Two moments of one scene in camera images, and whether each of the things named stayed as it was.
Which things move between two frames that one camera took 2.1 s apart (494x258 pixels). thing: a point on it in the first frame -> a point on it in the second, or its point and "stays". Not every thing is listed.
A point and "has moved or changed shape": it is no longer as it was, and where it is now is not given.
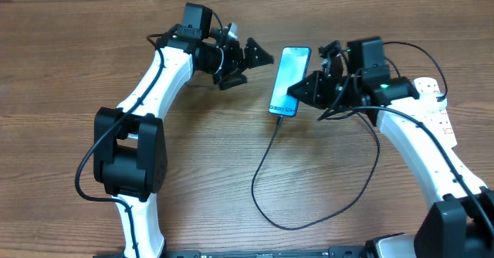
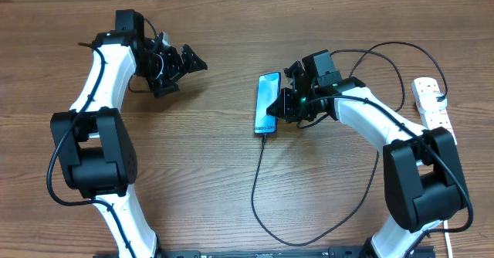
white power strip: x=438 y=121 stays
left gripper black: x=236 y=64 -> x=174 y=68
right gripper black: x=312 y=84 -> x=281 y=108
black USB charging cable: x=274 y=224 -> x=399 y=120
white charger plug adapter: x=429 y=102 stays
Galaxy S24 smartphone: x=292 y=69 has moved or changed shape
